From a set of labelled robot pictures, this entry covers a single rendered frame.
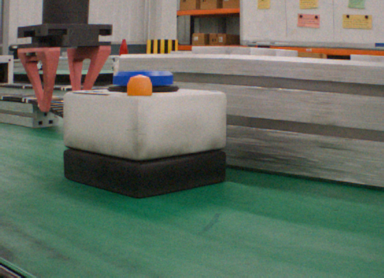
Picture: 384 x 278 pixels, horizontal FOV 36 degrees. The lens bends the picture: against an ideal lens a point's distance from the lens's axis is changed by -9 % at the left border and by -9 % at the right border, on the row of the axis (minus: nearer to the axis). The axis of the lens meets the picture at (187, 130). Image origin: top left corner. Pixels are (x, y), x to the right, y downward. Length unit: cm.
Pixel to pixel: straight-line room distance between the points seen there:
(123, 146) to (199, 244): 11
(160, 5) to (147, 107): 861
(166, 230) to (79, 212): 6
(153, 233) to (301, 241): 7
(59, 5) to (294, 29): 331
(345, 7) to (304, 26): 33
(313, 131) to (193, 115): 9
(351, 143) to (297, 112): 5
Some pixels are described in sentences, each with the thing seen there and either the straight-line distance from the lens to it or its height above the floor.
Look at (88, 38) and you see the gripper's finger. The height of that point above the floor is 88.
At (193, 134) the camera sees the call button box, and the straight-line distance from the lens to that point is 40.
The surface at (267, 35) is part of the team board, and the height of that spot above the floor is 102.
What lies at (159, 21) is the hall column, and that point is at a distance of 896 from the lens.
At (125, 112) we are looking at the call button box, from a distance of 37.
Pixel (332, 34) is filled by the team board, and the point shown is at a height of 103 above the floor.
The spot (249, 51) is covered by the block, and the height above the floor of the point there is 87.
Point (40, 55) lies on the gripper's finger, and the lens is 68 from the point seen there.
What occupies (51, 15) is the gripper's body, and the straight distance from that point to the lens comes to 70.
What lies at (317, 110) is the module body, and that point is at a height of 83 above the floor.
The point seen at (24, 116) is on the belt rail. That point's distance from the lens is 77.
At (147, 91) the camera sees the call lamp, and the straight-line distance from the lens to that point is 37.
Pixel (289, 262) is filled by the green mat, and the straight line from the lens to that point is 26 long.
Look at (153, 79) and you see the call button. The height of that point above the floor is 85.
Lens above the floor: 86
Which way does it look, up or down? 7 degrees down
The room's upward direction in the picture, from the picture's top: 1 degrees clockwise
